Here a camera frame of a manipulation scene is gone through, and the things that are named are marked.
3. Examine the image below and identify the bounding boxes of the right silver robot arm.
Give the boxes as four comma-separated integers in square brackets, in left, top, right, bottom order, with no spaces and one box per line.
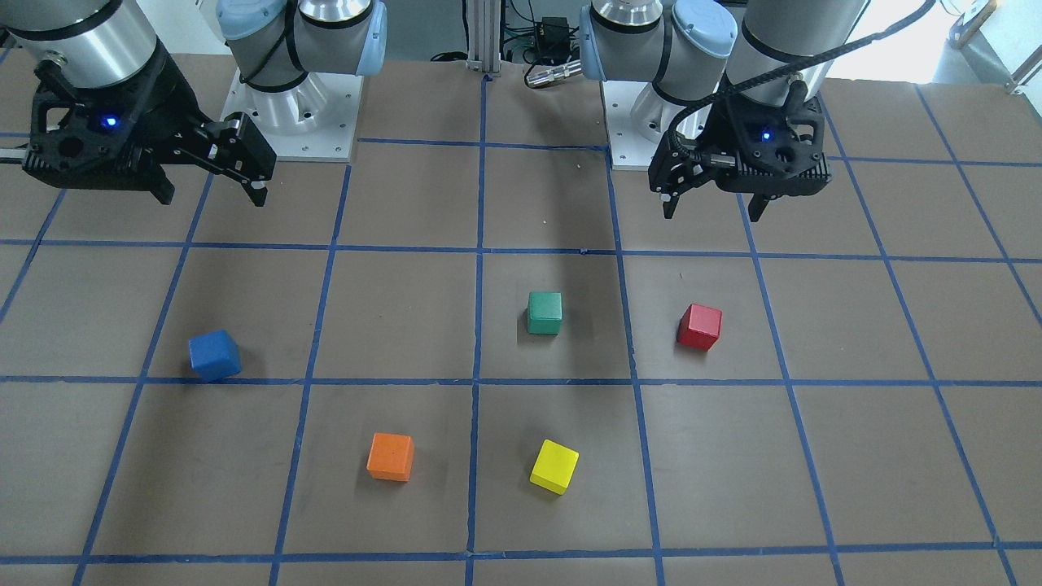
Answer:
[2,1,387,207]

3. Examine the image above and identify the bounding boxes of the yellow block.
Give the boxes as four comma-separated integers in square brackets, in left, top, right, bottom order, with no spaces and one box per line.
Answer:
[529,439,580,496]

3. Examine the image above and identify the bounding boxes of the aluminium frame post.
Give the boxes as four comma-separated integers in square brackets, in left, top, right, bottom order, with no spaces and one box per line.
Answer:
[462,0,505,77]

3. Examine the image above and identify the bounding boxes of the blue block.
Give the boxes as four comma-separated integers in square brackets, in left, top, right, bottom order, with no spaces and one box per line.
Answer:
[187,329,242,383]

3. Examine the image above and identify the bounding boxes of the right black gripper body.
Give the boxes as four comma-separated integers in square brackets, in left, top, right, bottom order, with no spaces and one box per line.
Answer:
[22,43,277,185]

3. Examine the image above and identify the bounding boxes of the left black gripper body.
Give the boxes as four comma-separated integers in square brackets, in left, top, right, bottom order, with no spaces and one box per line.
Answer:
[648,81,833,196]

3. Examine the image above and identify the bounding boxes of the red block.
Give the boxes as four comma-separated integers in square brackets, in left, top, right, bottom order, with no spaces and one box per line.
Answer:
[675,304,723,352]

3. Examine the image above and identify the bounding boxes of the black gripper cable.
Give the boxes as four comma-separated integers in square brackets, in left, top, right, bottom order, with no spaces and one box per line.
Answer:
[683,0,937,155]

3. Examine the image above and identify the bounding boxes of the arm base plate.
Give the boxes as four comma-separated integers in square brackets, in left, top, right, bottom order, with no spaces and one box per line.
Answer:
[602,81,684,172]
[221,72,367,163]

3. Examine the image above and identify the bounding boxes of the green block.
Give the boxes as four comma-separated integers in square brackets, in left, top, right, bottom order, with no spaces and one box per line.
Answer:
[526,291,563,336]

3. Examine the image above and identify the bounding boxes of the orange block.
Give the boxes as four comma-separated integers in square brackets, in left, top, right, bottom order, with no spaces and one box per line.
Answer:
[367,431,414,483]

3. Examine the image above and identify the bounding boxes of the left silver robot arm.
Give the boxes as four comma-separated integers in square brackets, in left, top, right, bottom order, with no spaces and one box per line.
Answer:
[578,1,868,222]

